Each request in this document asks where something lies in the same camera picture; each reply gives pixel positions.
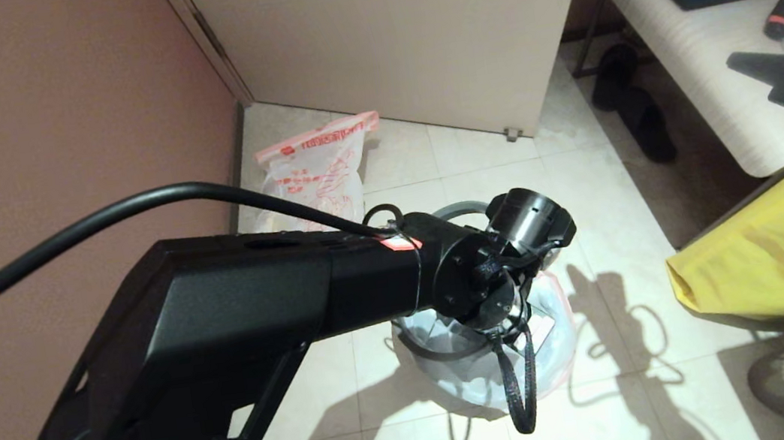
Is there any clear pink-edged new trash bag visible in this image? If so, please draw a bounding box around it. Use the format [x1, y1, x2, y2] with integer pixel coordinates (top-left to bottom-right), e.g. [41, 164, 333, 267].
[386, 267, 584, 417]

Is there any grey bin ring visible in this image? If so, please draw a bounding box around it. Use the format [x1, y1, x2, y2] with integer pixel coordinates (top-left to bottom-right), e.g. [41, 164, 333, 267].
[380, 197, 513, 369]

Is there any white red-printed used trash bag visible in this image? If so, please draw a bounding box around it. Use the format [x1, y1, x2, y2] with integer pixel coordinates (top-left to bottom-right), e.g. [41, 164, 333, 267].
[229, 110, 393, 242]

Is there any yellow fabric tote bag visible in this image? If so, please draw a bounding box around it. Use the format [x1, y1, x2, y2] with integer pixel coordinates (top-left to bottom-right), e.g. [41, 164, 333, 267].
[654, 161, 784, 335]

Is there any white wood-grain table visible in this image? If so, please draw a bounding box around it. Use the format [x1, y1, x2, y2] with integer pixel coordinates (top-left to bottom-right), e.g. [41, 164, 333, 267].
[562, 0, 784, 201]

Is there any black slipper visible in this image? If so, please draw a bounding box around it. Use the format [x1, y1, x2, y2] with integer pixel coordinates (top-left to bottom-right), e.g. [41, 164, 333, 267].
[585, 40, 647, 112]
[614, 84, 679, 169]

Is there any beige door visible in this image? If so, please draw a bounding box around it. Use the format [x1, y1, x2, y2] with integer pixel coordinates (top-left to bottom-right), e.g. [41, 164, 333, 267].
[180, 0, 619, 179]

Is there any beige door frame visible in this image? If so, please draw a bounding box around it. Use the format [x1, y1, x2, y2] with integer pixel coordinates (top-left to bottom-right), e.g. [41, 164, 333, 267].
[157, 0, 255, 119]

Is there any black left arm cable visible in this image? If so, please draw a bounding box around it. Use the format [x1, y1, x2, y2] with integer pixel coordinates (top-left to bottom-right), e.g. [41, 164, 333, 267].
[0, 140, 549, 440]

